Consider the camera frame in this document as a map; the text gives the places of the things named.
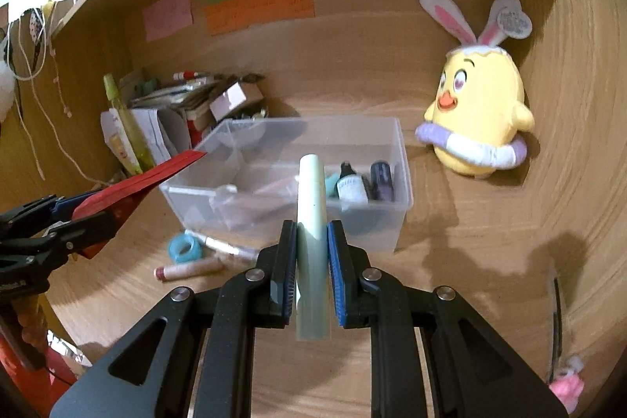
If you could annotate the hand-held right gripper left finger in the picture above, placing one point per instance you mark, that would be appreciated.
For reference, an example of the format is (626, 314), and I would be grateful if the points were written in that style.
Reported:
(289, 271)

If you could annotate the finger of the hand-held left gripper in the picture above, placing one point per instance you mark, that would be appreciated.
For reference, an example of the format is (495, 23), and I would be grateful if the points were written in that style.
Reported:
(93, 227)
(61, 207)

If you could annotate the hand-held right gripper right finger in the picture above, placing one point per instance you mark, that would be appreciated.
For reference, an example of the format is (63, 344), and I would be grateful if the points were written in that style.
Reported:
(337, 271)

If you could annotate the clear plastic storage bin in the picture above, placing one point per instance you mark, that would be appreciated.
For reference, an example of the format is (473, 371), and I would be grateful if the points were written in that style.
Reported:
(379, 227)

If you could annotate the white pen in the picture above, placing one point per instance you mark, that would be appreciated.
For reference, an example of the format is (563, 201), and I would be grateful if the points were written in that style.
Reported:
(225, 245)

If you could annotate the red packet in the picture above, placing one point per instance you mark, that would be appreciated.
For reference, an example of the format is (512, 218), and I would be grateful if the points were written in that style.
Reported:
(147, 183)

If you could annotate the light green tube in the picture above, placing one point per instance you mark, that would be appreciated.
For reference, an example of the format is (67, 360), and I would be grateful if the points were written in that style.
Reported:
(312, 202)

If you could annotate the dark bottle with white label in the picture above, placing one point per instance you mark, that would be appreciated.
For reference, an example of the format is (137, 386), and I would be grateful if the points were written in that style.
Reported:
(351, 188)

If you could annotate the mint green bottle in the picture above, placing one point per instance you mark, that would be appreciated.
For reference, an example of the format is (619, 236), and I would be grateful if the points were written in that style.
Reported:
(333, 185)

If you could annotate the blue tape roll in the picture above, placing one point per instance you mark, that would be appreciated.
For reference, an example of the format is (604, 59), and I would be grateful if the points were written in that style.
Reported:
(183, 250)

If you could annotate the pink lip tube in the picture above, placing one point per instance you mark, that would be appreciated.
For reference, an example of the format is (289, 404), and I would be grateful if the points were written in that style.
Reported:
(188, 270)

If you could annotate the purple tube with black cap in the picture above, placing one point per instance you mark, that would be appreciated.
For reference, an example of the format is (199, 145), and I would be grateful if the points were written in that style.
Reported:
(382, 180)

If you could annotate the person's left hand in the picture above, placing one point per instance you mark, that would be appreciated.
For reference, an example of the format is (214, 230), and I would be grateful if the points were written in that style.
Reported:
(33, 322)

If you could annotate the yellow cream tube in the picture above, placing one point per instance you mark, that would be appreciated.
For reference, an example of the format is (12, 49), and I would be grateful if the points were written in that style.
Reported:
(121, 153)

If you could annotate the person's red clothing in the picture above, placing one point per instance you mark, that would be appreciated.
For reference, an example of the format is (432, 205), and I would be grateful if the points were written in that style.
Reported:
(29, 369)

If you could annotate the yellow spray bottle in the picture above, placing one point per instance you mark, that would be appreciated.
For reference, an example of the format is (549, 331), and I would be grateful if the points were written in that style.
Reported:
(130, 129)

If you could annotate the stack of papers and boxes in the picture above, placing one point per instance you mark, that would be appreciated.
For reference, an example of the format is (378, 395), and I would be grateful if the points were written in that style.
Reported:
(164, 134)

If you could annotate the white fluffy pompom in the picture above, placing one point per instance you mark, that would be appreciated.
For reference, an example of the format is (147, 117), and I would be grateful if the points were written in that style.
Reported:
(4, 90)

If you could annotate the white bowl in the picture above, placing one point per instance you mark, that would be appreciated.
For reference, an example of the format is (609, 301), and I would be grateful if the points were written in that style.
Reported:
(245, 134)

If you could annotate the red and white marker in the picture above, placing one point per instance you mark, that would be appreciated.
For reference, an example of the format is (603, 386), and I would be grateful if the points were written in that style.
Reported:
(188, 75)

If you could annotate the small open cardboard box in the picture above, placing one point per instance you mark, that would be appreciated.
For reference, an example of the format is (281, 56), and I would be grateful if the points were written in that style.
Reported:
(235, 97)

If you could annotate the pink sticky note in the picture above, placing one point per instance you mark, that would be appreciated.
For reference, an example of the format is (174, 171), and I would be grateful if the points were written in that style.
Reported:
(166, 14)

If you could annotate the yellow chick plush toy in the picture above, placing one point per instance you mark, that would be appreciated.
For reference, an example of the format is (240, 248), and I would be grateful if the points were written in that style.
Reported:
(482, 104)

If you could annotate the thin black stick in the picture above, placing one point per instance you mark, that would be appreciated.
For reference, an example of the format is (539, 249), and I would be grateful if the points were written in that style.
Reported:
(557, 325)

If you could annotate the pink plush charm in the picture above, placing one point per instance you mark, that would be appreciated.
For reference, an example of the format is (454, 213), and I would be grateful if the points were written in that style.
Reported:
(568, 386)

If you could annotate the orange sticky note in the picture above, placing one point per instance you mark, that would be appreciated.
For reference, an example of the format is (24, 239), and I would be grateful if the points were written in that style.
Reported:
(259, 9)

